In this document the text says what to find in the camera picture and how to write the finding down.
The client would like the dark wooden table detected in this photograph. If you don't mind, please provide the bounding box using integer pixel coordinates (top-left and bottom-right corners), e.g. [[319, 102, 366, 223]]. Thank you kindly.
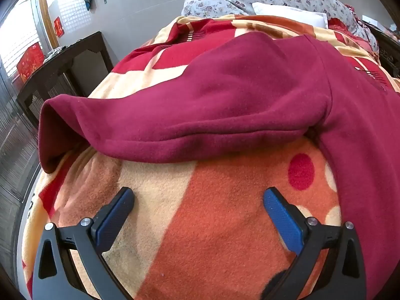
[[15, 31, 115, 126]]

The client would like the white pillow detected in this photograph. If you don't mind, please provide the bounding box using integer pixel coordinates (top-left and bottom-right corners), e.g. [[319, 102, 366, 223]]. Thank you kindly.
[[251, 1, 329, 29]]

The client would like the orange red cream checked blanket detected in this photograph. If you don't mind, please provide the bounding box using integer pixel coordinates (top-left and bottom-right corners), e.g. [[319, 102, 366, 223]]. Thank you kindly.
[[22, 14, 400, 300]]

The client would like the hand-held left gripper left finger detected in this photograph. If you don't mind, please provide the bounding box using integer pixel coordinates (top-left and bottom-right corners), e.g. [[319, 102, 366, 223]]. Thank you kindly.
[[31, 186, 136, 300]]

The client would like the window with white grille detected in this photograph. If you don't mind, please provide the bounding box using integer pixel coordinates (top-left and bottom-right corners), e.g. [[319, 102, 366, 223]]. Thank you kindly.
[[0, 0, 47, 79]]

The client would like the dark wooden cabinet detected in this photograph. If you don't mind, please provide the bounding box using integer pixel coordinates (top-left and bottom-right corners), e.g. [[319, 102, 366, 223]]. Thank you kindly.
[[0, 75, 41, 257]]

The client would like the dark carved wooden nightstand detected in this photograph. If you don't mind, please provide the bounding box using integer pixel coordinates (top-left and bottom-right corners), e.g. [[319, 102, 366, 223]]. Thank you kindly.
[[362, 15, 400, 79]]

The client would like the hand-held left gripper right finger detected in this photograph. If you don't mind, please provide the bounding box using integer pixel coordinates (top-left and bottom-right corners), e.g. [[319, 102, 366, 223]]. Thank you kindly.
[[263, 187, 367, 300]]

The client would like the maroon fleece garment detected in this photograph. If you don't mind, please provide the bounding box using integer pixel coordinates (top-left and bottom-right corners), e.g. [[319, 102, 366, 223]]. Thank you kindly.
[[37, 32, 400, 300]]

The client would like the red gift box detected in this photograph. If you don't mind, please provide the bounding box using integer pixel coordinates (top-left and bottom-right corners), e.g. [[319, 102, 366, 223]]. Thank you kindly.
[[16, 41, 45, 80]]

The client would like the red ruffled cloth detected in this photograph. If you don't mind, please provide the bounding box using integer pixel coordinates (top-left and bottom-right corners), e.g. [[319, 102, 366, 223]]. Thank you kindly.
[[326, 4, 376, 52]]

